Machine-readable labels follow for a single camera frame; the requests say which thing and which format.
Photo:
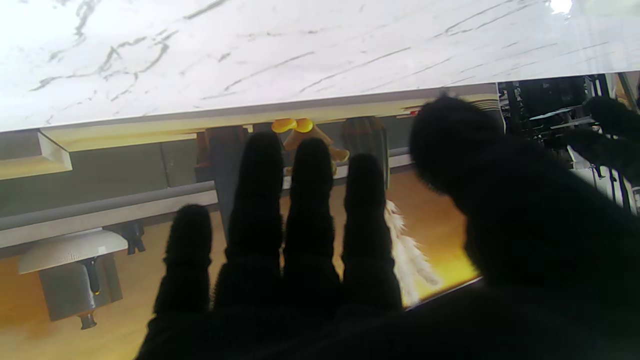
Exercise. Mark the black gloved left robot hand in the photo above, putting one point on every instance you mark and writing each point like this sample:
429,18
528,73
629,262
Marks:
615,140

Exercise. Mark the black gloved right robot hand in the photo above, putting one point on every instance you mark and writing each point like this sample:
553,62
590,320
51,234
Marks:
525,250

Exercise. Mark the black equipment rack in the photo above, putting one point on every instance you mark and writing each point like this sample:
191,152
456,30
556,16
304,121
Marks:
545,105

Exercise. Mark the tray with red pieces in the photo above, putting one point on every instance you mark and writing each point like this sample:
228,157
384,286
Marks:
407,114

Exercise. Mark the dark ribbed vase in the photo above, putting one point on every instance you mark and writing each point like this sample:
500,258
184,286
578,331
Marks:
367,140

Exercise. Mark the orange fruit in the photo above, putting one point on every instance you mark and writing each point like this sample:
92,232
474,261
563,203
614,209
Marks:
292,125

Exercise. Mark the orange kitchen backdrop banner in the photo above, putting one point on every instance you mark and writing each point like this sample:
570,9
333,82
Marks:
125,200

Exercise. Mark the white bowl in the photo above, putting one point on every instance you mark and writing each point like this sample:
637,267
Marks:
70,250

